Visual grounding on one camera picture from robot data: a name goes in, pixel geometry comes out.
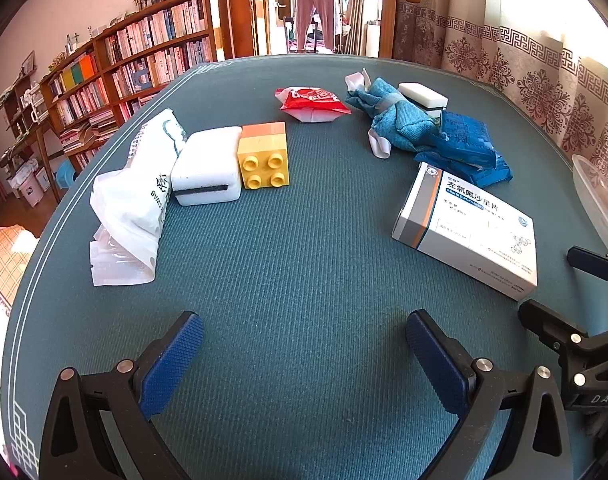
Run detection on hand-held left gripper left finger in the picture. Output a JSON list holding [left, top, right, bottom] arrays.
[[38, 310, 205, 480]]

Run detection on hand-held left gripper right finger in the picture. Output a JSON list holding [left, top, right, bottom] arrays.
[[405, 309, 575, 480]]

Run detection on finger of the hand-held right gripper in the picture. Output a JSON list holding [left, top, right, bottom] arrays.
[[567, 245, 608, 282], [518, 299, 608, 413]]

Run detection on clear plastic container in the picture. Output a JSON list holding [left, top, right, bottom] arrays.
[[571, 154, 608, 253]]

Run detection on white plastic bag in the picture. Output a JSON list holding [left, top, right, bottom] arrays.
[[88, 108, 189, 287]]

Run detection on large white sponge dark stripe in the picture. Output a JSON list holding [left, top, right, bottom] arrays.
[[171, 126, 243, 207]]

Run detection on yellow orange toy brick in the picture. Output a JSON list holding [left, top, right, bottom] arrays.
[[237, 121, 291, 191]]

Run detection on blue cloth with white ribbon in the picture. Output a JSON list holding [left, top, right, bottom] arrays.
[[345, 67, 435, 160]]

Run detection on red glue packet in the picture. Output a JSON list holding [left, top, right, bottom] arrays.
[[275, 86, 353, 123]]

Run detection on white blue medicine box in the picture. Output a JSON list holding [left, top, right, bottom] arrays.
[[391, 161, 539, 302]]

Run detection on blue plastic packet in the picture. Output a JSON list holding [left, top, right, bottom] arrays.
[[436, 109, 497, 168], [415, 147, 514, 188]]

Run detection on teal table mat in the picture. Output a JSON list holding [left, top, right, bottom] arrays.
[[1, 54, 608, 480]]

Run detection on bed with checked floral blanket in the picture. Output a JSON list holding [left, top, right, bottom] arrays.
[[0, 225, 39, 461]]

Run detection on blue plastic stool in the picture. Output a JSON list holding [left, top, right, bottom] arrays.
[[56, 160, 79, 191]]

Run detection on white trash bin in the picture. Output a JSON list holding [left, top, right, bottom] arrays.
[[18, 180, 44, 208]]

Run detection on patterned beige curtain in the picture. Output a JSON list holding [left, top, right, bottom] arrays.
[[391, 0, 608, 186]]

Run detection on small white sponge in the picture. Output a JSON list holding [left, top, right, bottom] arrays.
[[398, 82, 447, 112]]

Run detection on wooden desk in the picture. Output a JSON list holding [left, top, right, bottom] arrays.
[[0, 117, 60, 203]]

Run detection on small wooden desk shelf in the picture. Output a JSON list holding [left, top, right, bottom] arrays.
[[1, 72, 49, 136]]

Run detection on wooden bookshelf with books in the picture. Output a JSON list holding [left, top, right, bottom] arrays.
[[38, 0, 222, 171]]

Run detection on wooden door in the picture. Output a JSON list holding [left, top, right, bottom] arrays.
[[380, 0, 401, 59]]

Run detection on hanging mauve pants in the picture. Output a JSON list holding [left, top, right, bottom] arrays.
[[295, 0, 341, 53]]

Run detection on wooden door frame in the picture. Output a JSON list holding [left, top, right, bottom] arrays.
[[229, 0, 259, 58]]

